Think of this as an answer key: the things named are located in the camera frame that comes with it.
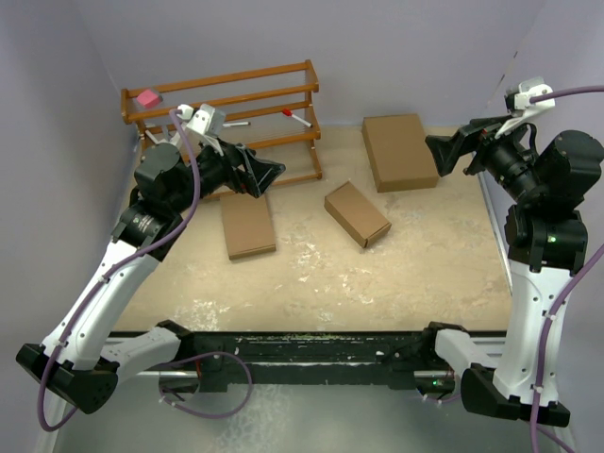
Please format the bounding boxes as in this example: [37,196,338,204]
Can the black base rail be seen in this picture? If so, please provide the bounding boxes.
[160,328,458,395]

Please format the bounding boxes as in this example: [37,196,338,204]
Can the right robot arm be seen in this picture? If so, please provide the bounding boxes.
[419,117,603,428]

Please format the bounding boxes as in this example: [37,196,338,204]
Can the wooden rack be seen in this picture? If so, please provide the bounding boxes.
[120,59,323,186]

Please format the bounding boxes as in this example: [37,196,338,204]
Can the small closed cardboard box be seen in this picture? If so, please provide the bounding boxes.
[220,194,277,260]

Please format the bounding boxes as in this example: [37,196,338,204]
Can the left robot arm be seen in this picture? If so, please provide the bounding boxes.
[16,141,286,416]

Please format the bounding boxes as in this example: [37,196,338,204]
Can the black capped white marker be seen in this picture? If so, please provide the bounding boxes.
[223,121,251,128]

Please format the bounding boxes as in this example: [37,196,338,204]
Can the white eraser brush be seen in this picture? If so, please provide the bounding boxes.
[144,125,182,147]

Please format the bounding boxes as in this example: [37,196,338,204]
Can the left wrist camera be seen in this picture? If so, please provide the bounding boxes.
[176,104,226,156]

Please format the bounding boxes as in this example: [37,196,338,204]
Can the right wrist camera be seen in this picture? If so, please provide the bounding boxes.
[495,77,555,139]

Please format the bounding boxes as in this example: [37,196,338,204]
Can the red capped marker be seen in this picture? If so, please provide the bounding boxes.
[282,109,312,128]

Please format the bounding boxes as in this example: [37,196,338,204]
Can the pink eraser block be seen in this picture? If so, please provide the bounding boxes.
[136,89,163,109]

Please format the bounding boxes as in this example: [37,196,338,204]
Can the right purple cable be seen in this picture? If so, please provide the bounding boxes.
[419,84,604,453]

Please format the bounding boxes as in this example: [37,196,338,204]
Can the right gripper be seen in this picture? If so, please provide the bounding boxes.
[427,112,545,204]

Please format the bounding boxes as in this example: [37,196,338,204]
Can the large closed cardboard box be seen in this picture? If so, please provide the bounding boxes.
[361,113,440,193]

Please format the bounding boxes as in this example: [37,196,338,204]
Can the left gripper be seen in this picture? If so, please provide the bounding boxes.
[168,134,283,214]

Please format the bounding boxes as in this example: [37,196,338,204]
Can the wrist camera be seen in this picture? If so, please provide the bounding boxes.
[495,77,555,139]
[176,104,226,156]

